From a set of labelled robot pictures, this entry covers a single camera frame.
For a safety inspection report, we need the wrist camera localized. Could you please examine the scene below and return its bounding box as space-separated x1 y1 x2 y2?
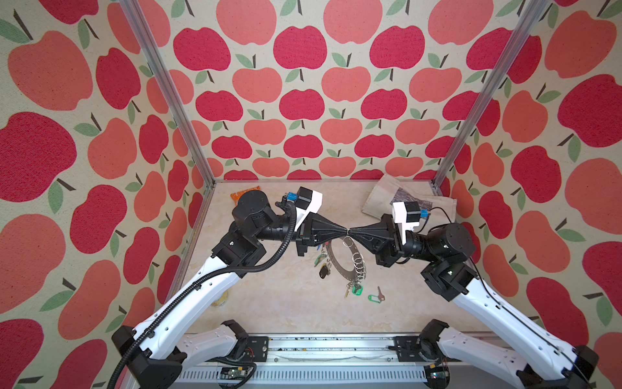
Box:
391 202 429 246
286 186 323 231

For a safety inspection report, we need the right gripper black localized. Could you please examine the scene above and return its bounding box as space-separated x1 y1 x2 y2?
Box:
352 216 443 272

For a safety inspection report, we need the canvas Monet tote bag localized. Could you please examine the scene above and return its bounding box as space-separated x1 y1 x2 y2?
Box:
362 174 458 221

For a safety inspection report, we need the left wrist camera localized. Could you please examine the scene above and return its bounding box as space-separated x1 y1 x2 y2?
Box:
286 186 323 231

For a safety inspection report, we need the orange snack packet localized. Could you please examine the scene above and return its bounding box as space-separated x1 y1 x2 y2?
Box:
230 186 261 204

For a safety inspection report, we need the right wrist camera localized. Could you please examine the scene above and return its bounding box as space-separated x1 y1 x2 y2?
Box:
391 202 429 246

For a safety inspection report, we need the left aluminium frame post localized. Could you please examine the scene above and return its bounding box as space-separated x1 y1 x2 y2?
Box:
120 0 215 191

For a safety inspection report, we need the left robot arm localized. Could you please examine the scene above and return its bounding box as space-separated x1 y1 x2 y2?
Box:
108 187 348 388

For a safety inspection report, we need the metal ring plate with keyrings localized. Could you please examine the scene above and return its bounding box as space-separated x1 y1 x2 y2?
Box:
314 236 367 298

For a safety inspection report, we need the aluminium frame post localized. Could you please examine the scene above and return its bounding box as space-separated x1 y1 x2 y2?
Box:
430 1 552 195
120 0 215 191

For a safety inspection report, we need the right aluminium frame post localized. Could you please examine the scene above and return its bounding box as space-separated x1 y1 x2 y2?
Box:
430 1 552 195

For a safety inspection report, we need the green tag with silver key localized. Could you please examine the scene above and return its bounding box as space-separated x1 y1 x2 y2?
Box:
368 287 386 304

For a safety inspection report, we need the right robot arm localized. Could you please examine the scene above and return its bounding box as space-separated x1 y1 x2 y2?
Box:
348 214 599 388

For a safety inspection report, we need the front aluminium rail base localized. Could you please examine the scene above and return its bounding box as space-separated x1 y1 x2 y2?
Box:
121 332 540 389

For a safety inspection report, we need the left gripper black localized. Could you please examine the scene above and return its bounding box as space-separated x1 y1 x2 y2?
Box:
253 213 345 258

